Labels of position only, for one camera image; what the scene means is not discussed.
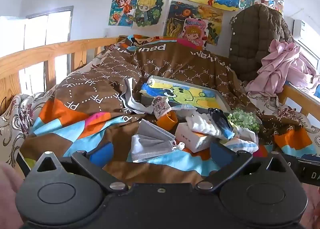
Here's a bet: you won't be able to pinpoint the green dotted cloth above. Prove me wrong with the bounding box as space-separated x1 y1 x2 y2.
227 109 260 134

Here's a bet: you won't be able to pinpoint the pale grey face mask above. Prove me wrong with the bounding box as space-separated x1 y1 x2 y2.
130 135 175 163

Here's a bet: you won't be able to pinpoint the dark blue sock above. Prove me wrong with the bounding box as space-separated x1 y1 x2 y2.
208 108 235 140

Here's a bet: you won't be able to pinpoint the orange cup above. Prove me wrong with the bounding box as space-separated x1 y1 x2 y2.
156 111 178 132

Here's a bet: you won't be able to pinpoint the wall cartoon drawings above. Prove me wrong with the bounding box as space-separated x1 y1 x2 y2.
164 1 224 46

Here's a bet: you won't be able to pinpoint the orange-haired girl blue drawing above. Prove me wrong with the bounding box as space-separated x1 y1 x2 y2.
108 0 138 28

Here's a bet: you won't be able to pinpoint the grey tray with painted lining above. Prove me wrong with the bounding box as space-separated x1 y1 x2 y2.
139 75 232 114

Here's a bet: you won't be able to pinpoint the brown quilted jacket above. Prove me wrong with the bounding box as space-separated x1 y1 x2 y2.
229 4 294 82

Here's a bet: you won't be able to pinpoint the white cardboard box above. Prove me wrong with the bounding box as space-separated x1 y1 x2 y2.
174 122 213 153

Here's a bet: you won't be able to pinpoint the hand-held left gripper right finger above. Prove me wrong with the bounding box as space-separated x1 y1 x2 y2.
196 141 292 193

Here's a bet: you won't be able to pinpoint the bright window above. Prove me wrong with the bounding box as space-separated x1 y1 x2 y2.
0 6 74 94

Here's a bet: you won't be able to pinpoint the grey and white garment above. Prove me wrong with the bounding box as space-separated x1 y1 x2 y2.
122 77 154 115

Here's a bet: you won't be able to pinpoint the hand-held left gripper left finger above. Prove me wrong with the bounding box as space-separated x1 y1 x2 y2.
30 141 128 193

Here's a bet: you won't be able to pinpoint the pink cloth garment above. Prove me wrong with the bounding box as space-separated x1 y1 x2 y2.
246 39 320 99

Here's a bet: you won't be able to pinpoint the white air conditioner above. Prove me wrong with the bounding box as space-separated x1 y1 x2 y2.
292 19 320 49

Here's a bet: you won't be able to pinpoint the wooden bed frame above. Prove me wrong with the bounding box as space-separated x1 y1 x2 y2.
0 36 320 123

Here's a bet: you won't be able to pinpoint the white blue striped cloth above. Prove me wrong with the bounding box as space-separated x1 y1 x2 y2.
224 129 259 154

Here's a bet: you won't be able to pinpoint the cartoon printed small cloth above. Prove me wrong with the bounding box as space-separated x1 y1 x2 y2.
151 96 172 119

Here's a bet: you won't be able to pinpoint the brown patterned blanket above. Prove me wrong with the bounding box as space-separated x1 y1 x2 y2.
20 35 318 184

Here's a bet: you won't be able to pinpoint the white fluffy towel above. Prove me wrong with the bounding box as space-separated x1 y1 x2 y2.
185 113 223 137

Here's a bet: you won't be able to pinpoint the pink-bordered character drawing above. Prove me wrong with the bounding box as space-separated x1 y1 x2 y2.
180 18 209 48

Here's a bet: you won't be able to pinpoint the blond character green drawing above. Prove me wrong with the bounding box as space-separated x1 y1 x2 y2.
131 0 171 37

